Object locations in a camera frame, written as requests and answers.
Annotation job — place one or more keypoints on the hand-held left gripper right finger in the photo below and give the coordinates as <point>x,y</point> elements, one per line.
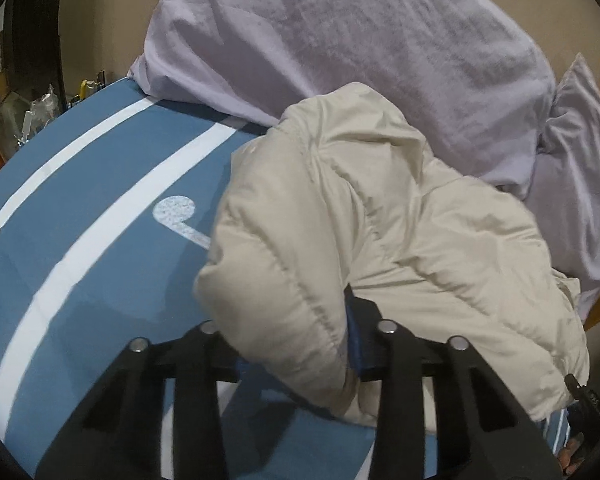
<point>356,345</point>

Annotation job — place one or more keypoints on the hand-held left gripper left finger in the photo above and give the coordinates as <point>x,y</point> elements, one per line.
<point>220,356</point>

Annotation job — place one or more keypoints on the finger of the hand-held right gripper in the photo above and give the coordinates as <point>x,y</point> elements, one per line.
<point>587,400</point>

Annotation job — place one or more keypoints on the beige puffer jacket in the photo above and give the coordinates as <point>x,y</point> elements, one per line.
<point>390,270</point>

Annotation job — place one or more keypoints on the blue white-striped bed sheet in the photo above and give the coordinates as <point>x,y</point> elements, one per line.
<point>105,220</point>

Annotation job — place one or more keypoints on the small lilac pillow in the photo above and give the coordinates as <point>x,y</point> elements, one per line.
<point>580,170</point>

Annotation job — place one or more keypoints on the large lilac pillow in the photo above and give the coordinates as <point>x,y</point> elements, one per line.
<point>360,50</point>

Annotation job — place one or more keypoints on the clear plastic packaging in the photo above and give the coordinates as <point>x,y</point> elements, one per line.
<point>35,115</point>

